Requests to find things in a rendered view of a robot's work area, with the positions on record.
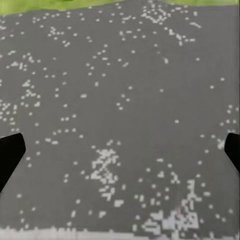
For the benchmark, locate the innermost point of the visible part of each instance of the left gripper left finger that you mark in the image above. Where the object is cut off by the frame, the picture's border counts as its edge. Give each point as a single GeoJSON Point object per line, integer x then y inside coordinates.
{"type": "Point", "coordinates": [12, 149]}

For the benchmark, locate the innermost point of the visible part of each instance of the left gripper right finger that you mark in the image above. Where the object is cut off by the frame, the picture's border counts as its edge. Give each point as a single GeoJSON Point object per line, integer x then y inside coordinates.
{"type": "Point", "coordinates": [232, 149]}

